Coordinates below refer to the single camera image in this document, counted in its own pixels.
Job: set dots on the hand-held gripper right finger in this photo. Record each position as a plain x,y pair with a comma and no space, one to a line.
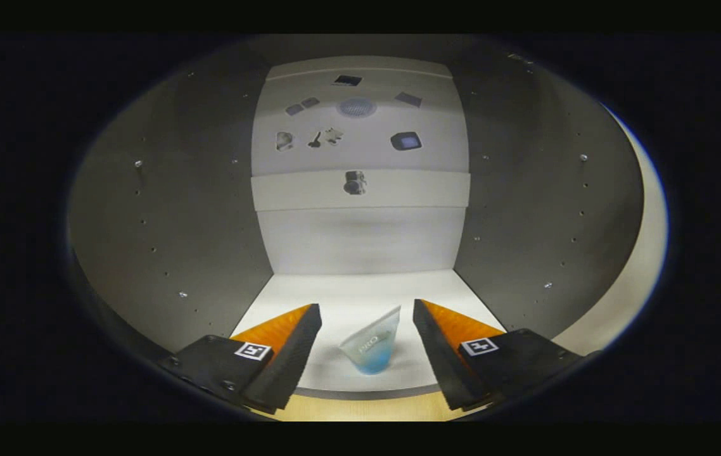
443,354

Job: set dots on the clear blue plastic cup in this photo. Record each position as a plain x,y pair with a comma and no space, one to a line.
373,354

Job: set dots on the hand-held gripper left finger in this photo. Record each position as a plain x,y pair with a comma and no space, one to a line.
291,361

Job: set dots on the grey cabinet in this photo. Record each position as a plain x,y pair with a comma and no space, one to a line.
177,221

